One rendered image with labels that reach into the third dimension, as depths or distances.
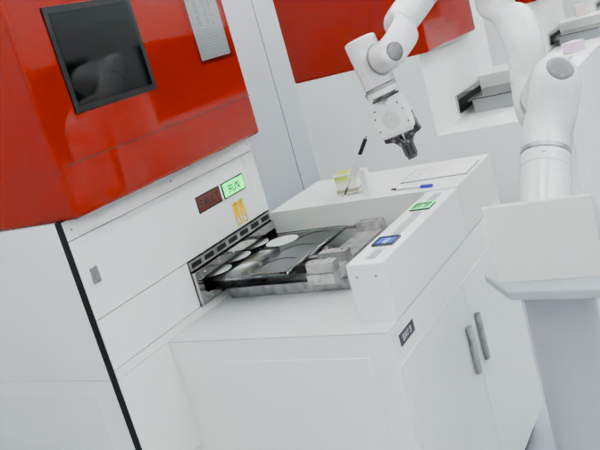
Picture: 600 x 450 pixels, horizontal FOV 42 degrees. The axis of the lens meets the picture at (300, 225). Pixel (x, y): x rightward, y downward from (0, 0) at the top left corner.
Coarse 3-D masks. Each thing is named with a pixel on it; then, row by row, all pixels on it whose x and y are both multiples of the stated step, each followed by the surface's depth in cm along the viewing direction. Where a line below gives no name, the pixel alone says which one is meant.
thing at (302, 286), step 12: (240, 288) 221; (252, 288) 219; (264, 288) 217; (276, 288) 216; (288, 288) 214; (300, 288) 212; (312, 288) 210; (324, 288) 208; (336, 288) 206; (348, 288) 204
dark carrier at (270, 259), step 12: (336, 228) 235; (300, 240) 233; (312, 240) 229; (252, 252) 235; (264, 252) 232; (276, 252) 228; (288, 252) 224; (300, 252) 221; (240, 264) 226; (252, 264) 222; (264, 264) 219; (276, 264) 216; (288, 264) 212; (216, 276) 220; (228, 276) 217
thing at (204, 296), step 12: (264, 228) 245; (240, 240) 235; (252, 240) 238; (228, 252) 227; (204, 264) 219; (216, 264) 222; (192, 276) 214; (204, 276) 217; (204, 288) 216; (216, 288) 221; (204, 300) 216
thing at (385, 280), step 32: (448, 192) 216; (416, 224) 194; (448, 224) 209; (384, 256) 176; (416, 256) 189; (448, 256) 207; (352, 288) 179; (384, 288) 175; (416, 288) 187; (384, 320) 177
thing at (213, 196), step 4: (216, 188) 227; (208, 192) 224; (212, 192) 226; (216, 192) 227; (200, 196) 221; (204, 196) 222; (208, 196) 224; (212, 196) 226; (216, 196) 227; (220, 196) 228; (200, 200) 221; (204, 200) 222; (208, 200) 224; (212, 200) 225; (216, 200) 227; (220, 200) 228; (200, 204) 220; (204, 204) 222; (208, 204) 223; (212, 204) 225; (200, 208) 220; (204, 208) 222
